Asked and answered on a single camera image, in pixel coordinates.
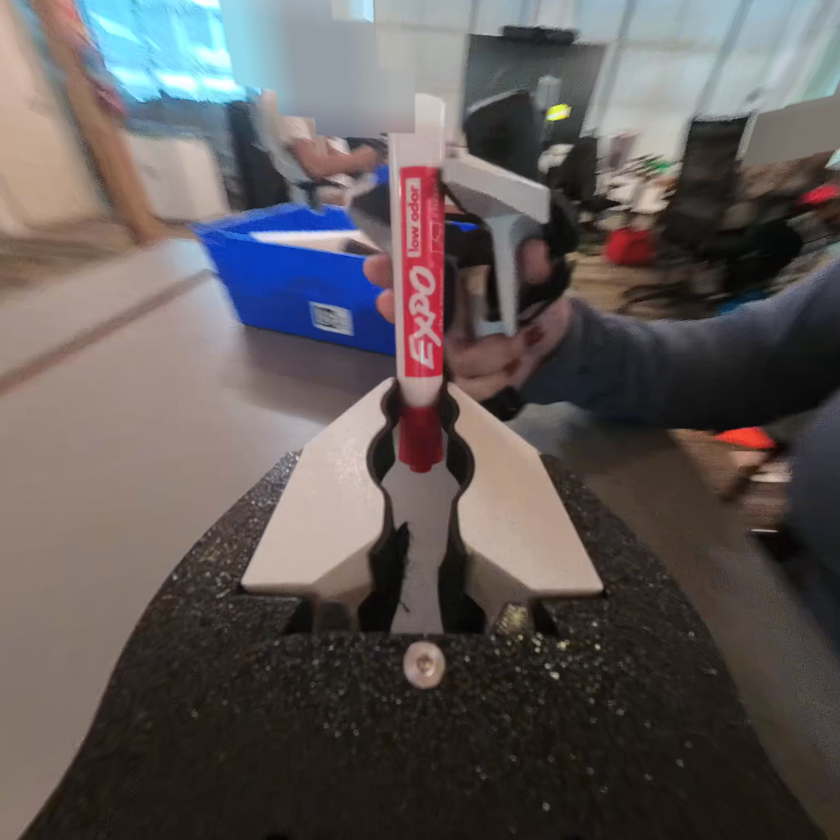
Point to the black chair back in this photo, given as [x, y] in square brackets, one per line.
[253, 164]

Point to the red white dry-erase marker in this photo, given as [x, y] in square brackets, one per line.
[420, 295]

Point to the black mesh office chair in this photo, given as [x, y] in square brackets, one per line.
[709, 170]

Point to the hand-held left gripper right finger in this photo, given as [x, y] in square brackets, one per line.
[525, 525]

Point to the white rounded object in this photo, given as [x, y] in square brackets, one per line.
[308, 239]

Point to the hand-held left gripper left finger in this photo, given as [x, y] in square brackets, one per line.
[315, 525]

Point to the orange traffic cone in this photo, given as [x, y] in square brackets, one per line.
[745, 438]

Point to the white recycling cabinet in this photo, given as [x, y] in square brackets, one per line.
[177, 177]

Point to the person's right hand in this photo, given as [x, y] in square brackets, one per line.
[518, 361]

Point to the blue bin with white label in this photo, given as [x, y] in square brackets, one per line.
[289, 289]

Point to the large black display screen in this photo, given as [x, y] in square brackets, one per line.
[525, 59]

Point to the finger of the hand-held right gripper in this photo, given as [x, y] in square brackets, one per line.
[374, 216]
[505, 193]

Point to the wooden support post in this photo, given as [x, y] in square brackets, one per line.
[85, 118]

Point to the large paned window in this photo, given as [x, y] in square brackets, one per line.
[164, 46]

